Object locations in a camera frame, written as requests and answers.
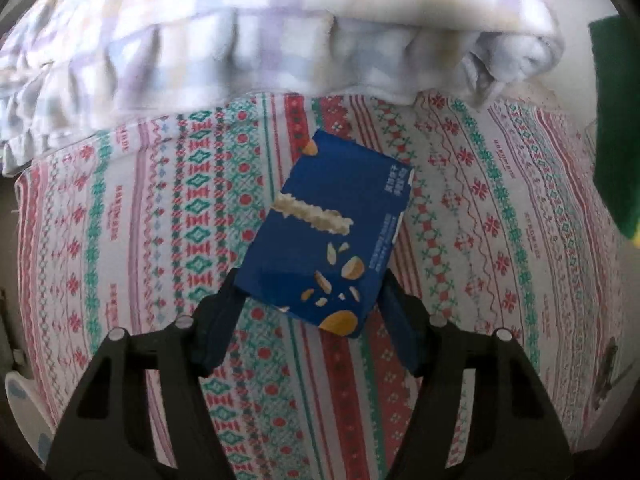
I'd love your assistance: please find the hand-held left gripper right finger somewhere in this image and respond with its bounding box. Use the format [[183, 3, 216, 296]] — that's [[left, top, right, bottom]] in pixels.
[[377, 270, 576, 480]]

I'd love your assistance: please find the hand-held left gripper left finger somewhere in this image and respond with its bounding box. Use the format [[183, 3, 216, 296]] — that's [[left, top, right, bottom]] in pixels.
[[45, 267, 247, 480]]

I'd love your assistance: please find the blue snack box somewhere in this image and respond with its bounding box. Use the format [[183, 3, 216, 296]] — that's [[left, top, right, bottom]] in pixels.
[[235, 128, 416, 340]]

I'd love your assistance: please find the green cloth object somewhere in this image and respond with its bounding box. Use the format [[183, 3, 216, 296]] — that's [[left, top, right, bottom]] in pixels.
[[587, 15, 640, 249]]

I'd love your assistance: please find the patterned bed sheet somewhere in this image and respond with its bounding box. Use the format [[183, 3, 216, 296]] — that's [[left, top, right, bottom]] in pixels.
[[14, 87, 627, 480]]

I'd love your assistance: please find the white blue-patterned container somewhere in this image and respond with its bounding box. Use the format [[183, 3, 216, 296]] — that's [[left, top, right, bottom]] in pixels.
[[4, 372, 54, 462]]

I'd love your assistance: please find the plaid fleece blanket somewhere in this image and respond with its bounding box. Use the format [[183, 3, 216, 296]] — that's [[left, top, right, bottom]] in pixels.
[[0, 0, 568, 177]]

